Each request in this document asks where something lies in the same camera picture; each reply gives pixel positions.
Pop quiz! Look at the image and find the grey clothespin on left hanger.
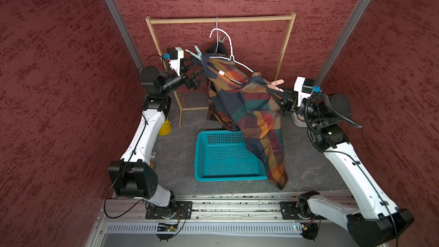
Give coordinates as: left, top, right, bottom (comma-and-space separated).
219, 36, 227, 43

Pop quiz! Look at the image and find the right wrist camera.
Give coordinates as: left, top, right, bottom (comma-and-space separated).
293, 77, 321, 107

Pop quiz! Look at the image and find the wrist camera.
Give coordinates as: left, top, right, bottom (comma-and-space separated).
293, 77, 321, 107
163, 47, 184, 76

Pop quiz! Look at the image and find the yellow pen cup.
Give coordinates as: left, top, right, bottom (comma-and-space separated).
158, 119, 172, 136

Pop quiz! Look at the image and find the white plastic tray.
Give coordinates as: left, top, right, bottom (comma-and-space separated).
292, 113, 307, 128

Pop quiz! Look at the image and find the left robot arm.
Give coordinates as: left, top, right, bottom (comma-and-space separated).
108, 57, 205, 209

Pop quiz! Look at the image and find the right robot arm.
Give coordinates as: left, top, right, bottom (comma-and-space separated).
268, 87, 414, 247

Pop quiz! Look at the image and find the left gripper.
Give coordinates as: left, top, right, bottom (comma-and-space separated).
160, 55, 209, 94

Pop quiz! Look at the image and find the teal plastic basket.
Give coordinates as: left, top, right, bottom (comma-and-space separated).
194, 130, 267, 182

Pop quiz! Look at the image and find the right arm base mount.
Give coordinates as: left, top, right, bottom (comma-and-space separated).
280, 201, 326, 222

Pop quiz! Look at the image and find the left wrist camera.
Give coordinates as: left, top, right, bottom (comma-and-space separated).
163, 47, 184, 76

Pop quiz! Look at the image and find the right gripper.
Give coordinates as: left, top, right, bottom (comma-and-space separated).
267, 83, 327, 124

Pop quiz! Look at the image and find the aluminium rail frame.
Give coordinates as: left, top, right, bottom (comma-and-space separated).
85, 191, 388, 247

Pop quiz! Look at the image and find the plaid shirt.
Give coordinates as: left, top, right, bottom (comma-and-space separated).
201, 53, 289, 190
206, 41, 228, 130

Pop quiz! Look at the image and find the pink clothespin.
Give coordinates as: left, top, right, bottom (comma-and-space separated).
267, 80, 285, 92

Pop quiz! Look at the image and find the wooden clothes rack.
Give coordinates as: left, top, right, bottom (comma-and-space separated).
145, 12, 296, 127

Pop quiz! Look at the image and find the white wire hanger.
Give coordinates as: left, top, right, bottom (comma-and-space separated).
209, 27, 254, 73
216, 17, 220, 46

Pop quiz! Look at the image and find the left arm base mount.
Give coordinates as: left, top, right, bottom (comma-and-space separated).
145, 201, 193, 220

